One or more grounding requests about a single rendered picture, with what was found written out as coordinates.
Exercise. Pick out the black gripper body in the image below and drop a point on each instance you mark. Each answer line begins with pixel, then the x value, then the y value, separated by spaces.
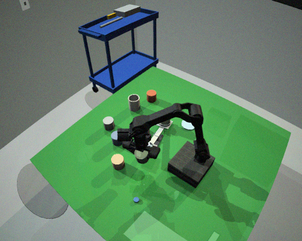
pixel 152 152

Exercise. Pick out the tan cylinder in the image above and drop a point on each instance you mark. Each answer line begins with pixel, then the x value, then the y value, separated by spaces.
pixel 117 162

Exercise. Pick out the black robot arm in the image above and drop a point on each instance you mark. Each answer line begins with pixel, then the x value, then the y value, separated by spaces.
pixel 140 126

